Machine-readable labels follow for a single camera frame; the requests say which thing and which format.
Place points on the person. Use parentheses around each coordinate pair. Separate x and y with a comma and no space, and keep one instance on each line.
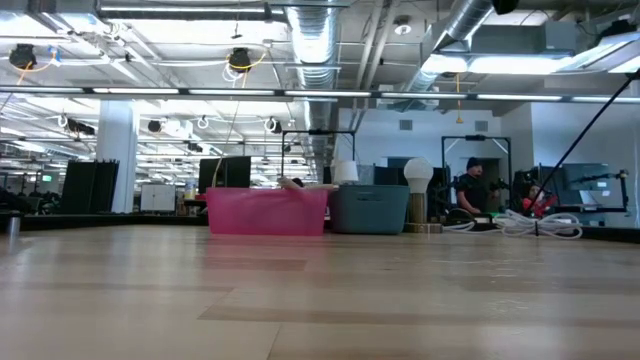
(470,190)
(534,192)
(298,181)

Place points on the white cylindrical lampshade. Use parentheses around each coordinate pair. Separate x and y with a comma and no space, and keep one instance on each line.
(345,171)

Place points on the grey-teal plastic bin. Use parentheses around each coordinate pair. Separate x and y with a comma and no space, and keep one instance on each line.
(367,207)

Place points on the pink translucent plastic bin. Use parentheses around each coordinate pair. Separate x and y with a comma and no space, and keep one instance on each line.
(265,210)

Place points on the black computer monitor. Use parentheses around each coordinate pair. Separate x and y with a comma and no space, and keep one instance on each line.
(225,172)

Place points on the bulb lamp with brass base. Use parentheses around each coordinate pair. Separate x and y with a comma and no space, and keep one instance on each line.
(418,172)

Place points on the black round base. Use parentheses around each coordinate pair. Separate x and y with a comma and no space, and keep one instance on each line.
(457,216)

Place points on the white cabinet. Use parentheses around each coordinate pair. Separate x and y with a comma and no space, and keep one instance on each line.
(157,197)

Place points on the white building column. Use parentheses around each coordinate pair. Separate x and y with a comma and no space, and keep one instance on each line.
(117,150)

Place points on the red object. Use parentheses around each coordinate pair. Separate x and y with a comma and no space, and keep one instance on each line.
(542,206)

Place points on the black upright panels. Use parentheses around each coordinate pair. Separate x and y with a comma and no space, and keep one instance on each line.
(90,185)

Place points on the grey monitor screen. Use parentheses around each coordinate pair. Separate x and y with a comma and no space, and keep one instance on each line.
(592,175)

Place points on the small metal cylinder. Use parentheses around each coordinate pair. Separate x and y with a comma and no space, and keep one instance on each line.
(13,226)

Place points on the silver corrugated ventilation duct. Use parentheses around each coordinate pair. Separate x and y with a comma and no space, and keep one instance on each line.
(312,40)

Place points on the long light rail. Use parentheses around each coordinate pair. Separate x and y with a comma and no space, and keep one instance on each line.
(200,91)

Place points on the silver spiral ventilation duct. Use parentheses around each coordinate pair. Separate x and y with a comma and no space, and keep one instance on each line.
(465,20)

